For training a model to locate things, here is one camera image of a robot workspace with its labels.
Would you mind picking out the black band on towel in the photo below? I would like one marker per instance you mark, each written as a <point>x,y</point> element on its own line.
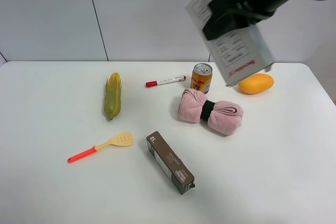
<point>207,108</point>

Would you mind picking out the gold drink can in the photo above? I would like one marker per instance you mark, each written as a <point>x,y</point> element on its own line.
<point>201,77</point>

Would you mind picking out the toy spatula red handle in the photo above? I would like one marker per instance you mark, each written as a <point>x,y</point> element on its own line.
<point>123,139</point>

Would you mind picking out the yellow mango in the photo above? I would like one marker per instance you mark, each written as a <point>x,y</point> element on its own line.
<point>256,83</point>

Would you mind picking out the corn cob with husk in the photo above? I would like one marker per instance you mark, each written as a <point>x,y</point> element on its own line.
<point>112,98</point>

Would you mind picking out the white carton box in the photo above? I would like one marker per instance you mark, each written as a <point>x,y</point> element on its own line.
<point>239,53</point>

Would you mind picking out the brown carton box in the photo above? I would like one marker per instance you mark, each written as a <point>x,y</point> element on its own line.
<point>170,163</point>

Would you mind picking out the pink rolled towel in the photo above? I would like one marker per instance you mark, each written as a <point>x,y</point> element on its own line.
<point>225,118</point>

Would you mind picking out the red white marker pen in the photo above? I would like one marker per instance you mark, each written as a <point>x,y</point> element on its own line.
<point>165,81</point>

